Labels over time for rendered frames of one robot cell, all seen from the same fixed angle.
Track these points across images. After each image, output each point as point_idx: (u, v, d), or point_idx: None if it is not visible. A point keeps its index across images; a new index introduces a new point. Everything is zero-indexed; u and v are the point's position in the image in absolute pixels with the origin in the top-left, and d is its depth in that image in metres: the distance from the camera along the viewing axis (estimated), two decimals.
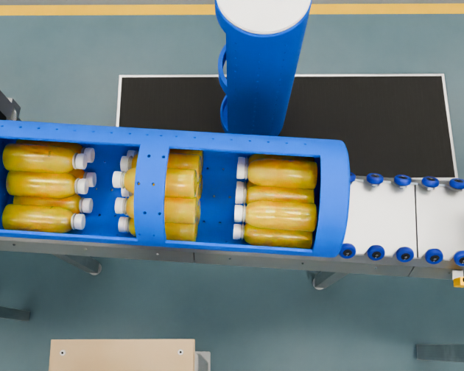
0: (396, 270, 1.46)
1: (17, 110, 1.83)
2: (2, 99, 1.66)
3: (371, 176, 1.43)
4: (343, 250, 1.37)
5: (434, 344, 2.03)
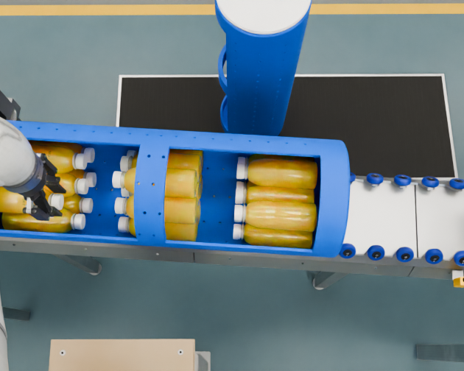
0: (396, 270, 1.46)
1: (17, 110, 1.83)
2: (2, 99, 1.66)
3: (371, 176, 1.43)
4: (343, 250, 1.37)
5: (434, 344, 2.03)
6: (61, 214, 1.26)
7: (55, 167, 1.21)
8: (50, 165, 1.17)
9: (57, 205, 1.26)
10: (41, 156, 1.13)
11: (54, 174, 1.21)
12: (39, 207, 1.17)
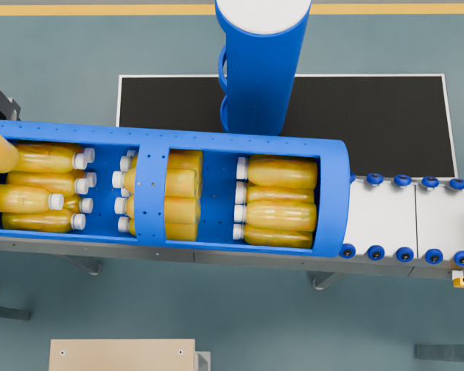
0: (396, 270, 1.46)
1: (17, 110, 1.83)
2: (2, 99, 1.66)
3: (371, 176, 1.43)
4: (343, 250, 1.37)
5: (434, 344, 2.03)
6: None
7: None
8: None
9: (56, 205, 1.26)
10: None
11: None
12: None
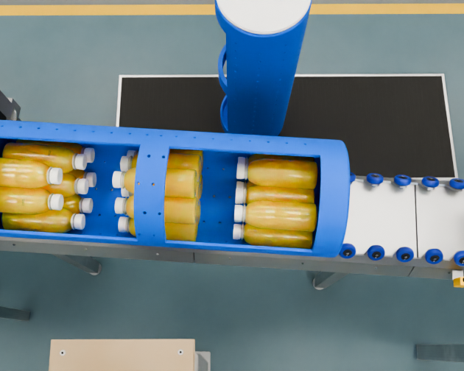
0: (396, 270, 1.46)
1: (17, 110, 1.83)
2: (2, 99, 1.66)
3: (371, 176, 1.43)
4: (343, 250, 1.37)
5: (434, 344, 2.03)
6: None
7: None
8: None
9: (56, 206, 1.26)
10: None
11: None
12: None
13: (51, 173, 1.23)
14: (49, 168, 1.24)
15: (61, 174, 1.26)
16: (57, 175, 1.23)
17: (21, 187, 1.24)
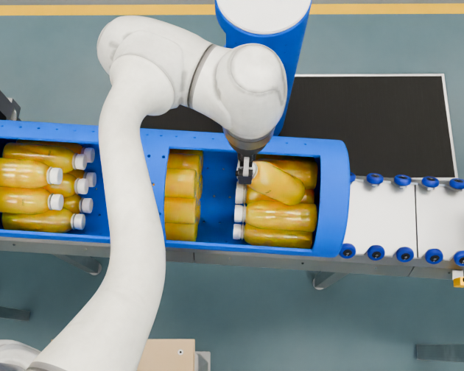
0: (396, 270, 1.46)
1: (17, 110, 1.83)
2: (2, 99, 1.66)
3: (371, 176, 1.43)
4: (343, 250, 1.37)
5: (434, 344, 2.03)
6: None
7: None
8: None
9: (56, 206, 1.26)
10: None
11: None
12: None
13: (51, 173, 1.23)
14: (49, 168, 1.24)
15: (61, 174, 1.26)
16: (57, 175, 1.23)
17: (21, 187, 1.24)
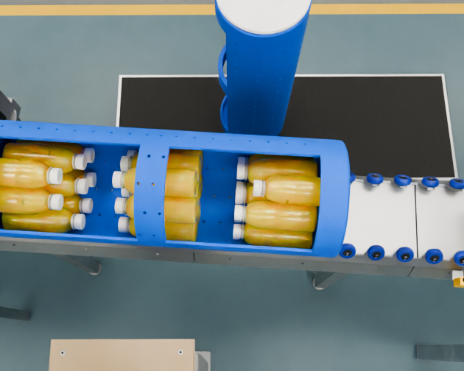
0: (396, 270, 1.46)
1: (17, 110, 1.83)
2: (2, 99, 1.66)
3: (371, 176, 1.43)
4: (343, 250, 1.37)
5: (434, 344, 2.03)
6: None
7: None
8: None
9: (56, 206, 1.26)
10: None
11: None
12: None
13: (51, 173, 1.23)
14: (49, 168, 1.24)
15: (61, 174, 1.26)
16: (57, 175, 1.23)
17: (21, 187, 1.24)
